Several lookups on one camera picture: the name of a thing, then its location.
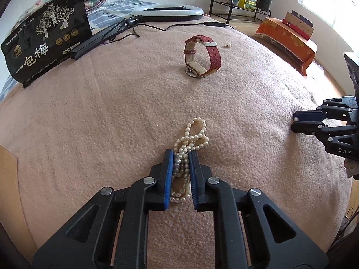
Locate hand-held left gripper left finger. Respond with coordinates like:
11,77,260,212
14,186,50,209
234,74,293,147
32,149,174,269

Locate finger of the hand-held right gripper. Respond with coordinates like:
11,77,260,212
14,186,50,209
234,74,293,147
292,97,359,121
291,120,359,160

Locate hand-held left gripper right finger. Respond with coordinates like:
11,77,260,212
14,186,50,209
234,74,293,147
188,151,328,269

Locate pearl necklace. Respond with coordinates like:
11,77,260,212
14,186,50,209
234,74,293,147
170,117,210,204

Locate cardboard box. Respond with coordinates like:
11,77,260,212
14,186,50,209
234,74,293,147
0,145,37,248

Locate red flat box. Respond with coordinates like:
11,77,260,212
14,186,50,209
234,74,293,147
283,20,312,40

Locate table with orange cloth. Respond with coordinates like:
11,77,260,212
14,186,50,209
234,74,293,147
255,17,317,77

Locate dark blue flat box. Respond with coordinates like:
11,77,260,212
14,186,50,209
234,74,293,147
291,10,314,28

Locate books on stool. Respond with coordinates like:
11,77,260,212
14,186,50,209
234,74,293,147
285,12,314,35

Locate black snack bag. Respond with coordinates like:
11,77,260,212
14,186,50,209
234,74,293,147
1,0,93,90

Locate red strap watch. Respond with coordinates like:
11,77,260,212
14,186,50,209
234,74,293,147
184,35,222,78

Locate black cable with inline switch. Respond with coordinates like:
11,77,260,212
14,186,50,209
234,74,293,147
104,20,234,44

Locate white ring light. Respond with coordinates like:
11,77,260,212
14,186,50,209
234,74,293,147
130,3,204,22

